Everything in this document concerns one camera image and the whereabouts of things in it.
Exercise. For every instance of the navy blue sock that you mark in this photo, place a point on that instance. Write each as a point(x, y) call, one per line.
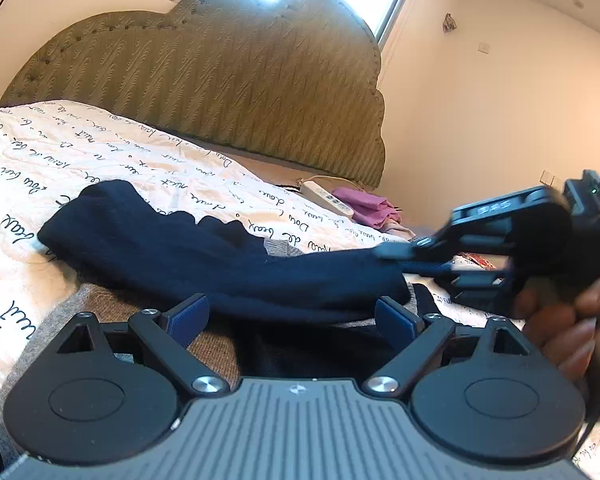
point(205, 260)

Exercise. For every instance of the purple cloth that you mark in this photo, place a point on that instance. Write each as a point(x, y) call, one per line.
point(362, 205)

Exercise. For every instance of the small wall ornament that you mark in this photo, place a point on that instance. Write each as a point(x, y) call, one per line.
point(450, 22)

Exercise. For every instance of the olive upholstered headboard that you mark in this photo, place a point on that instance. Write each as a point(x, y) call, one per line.
point(205, 70)

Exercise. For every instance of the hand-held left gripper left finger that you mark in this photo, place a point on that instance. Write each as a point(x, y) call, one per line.
point(189, 319)

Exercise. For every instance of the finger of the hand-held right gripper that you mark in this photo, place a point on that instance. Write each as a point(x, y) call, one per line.
point(460, 232)
point(480, 287)

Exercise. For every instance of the grey knit sock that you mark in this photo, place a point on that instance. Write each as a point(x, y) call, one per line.
point(105, 305)

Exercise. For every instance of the person's right hand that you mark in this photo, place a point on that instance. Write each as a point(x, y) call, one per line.
point(570, 327)

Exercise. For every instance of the wall socket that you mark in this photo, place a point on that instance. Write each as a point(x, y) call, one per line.
point(547, 176)

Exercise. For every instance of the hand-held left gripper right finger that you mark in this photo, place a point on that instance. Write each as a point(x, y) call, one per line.
point(397, 324)

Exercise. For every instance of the white script print bedspread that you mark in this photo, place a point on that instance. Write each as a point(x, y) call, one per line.
point(55, 160)

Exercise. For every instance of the round ceiling fixture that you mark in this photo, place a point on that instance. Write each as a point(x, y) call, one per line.
point(578, 4)

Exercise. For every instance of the white wall switch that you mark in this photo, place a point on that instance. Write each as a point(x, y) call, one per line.
point(484, 48)

